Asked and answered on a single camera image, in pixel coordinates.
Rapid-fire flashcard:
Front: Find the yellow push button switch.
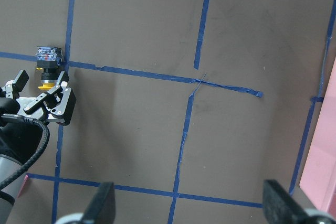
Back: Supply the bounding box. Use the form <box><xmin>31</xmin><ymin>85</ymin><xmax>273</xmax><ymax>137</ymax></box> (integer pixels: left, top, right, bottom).
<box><xmin>36</xmin><ymin>46</ymin><xmax>63</xmax><ymax>91</ymax></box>

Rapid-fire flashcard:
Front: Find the pink foam cube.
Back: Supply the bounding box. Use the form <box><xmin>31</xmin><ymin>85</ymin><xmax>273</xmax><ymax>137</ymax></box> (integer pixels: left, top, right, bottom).
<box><xmin>17</xmin><ymin>175</ymin><xmax>29</xmax><ymax>198</ymax></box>

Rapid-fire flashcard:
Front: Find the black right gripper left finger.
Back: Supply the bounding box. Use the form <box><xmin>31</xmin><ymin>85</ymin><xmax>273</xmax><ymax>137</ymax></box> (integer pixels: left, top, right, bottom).
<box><xmin>56</xmin><ymin>181</ymin><xmax>117</xmax><ymax>224</ymax></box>

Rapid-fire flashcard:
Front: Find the pink plastic bin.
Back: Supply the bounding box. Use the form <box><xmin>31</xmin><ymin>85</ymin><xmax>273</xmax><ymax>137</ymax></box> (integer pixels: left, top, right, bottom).
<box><xmin>299</xmin><ymin>66</ymin><xmax>335</xmax><ymax>217</ymax></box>

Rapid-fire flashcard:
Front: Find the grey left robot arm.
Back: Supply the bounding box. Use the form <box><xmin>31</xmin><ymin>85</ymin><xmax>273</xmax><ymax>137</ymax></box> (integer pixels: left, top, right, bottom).
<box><xmin>1</xmin><ymin>70</ymin><xmax>76</xmax><ymax>223</ymax></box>

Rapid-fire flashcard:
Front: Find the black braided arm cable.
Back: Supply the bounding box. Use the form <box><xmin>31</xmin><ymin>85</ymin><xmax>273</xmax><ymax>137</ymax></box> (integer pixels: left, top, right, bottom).
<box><xmin>0</xmin><ymin>113</ymin><xmax>51</xmax><ymax>189</ymax></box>

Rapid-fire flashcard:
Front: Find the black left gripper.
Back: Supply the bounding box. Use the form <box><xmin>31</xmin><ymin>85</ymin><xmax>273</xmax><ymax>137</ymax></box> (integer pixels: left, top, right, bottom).
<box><xmin>1</xmin><ymin>70</ymin><xmax>77</xmax><ymax>126</ymax></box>

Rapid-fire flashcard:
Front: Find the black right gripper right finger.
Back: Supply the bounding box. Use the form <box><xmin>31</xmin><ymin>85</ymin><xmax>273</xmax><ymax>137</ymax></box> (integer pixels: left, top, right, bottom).
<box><xmin>262</xmin><ymin>179</ymin><xmax>336</xmax><ymax>224</ymax></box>

